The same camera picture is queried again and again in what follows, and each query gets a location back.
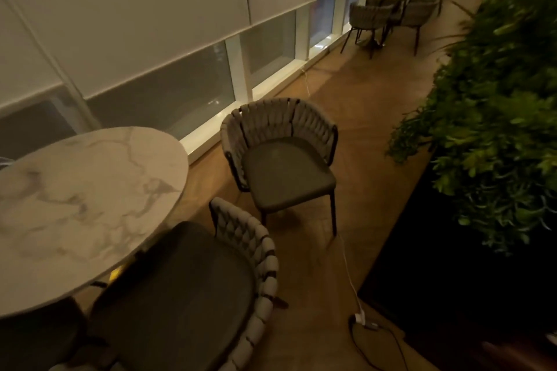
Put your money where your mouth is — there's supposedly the black planter box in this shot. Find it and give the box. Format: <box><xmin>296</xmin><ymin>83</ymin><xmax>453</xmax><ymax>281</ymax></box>
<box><xmin>358</xmin><ymin>153</ymin><xmax>557</xmax><ymax>371</ymax></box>

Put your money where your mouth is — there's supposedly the green plant wall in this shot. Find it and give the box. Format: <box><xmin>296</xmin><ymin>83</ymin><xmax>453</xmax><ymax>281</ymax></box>
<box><xmin>386</xmin><ymin>0</ymin><xmax>557</xmax><ymax>254</ymax></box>

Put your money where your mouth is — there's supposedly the black cable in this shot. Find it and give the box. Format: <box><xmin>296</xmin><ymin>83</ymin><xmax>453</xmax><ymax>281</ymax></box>
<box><xmin>348</xmin><ymin>315</ymin><xmax>410</xmax><ymax>371</ymax></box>

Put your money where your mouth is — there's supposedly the white extension cable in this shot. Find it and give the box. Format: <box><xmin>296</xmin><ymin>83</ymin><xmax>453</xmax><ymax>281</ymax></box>
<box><xmin>300</xmin><ymin>67</ymin><xmax>362</xmax><ymax>316</ymax></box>

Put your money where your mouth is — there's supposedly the white power adapter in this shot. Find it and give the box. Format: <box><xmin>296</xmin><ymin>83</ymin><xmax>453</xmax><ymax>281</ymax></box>
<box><xmin>355</xmin><ymin>313</ymin><xmax>379</xmax><ymax>332</ymax></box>

